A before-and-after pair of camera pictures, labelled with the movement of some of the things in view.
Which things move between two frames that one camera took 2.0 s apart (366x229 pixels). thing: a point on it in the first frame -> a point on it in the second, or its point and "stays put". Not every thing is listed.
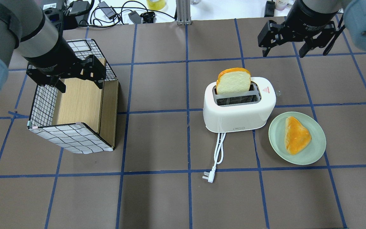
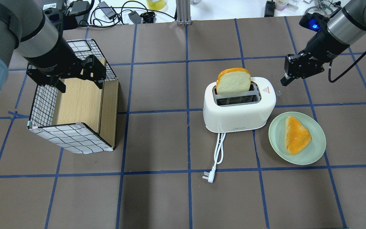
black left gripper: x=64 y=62 stays put
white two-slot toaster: x=240 y=112 stays put
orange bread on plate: x=297 y=137 stays put
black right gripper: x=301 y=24 -> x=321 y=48
